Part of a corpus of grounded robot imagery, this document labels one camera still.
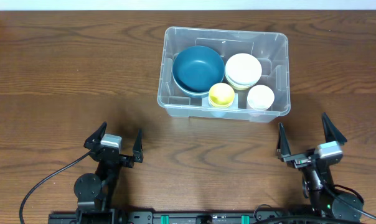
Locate white small bowl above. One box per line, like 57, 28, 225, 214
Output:
225, 53, 262, 85

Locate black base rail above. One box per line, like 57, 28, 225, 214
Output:
48, 208, 353, 224

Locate clear plastic storage container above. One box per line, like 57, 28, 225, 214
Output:
156, 26, 291, 123

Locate large dark blue bowl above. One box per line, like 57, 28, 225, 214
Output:
175, 83, 209, 98

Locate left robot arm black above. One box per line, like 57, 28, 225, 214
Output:
73, 122, 144, 212

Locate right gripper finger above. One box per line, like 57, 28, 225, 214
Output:
321, 113, 347, 145
276, 123, 291, 161

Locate yellow cup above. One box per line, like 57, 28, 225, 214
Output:
209, 99, 233, 108
209, 83, 235, 105

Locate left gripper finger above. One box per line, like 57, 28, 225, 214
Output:
83, 121, 107, 149
133, 129, 144, 163

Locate light blue plastic cup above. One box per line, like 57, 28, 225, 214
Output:
209, 100, 238, 118

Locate cream plastic cup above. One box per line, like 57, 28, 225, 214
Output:
247, 85, 275, 111

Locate pink plastic cup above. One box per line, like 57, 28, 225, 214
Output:
247, 105, 268, 117

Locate left black cable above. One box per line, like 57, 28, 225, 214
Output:
19, 151, 92, 224

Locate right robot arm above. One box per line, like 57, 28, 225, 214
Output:
276, 113, 364, 222

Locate grey small bowl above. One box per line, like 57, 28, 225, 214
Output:
225, 74, 261, 88

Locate yellow small bowl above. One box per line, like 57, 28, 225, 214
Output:
229, 82, 255, 91

